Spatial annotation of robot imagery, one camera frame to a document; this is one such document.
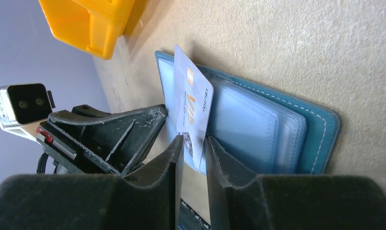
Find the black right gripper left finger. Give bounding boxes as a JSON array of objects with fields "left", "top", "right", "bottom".
[{"left": 0, "top": 135, "right": 184, "bottom": 230}]

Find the blue leather card holder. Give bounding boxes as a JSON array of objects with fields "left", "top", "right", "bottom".
[{"left": 154, "top": 50, "right": 342, "bottom": 175}]

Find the yellow left bin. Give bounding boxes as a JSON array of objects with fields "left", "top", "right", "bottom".
[{"left": 39, "top": 0, "right": 147, "bottom": 60}]

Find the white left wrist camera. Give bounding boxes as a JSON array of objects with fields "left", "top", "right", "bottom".
[{"left": 0, "top": 83, "right": 56, "bottom": 142}]

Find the VIP card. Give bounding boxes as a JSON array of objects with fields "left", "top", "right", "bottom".
[{"left": 174, "top": 45, "right": 214, "bottom": 171}]

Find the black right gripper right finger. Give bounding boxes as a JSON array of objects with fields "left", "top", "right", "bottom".
[{"left": 205, "top": 136, "right": 386, "bottom": 230}]

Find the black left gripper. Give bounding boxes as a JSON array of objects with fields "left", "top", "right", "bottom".
[{"left": 37, "top": 104, "right": 168, "bottom": 176}]

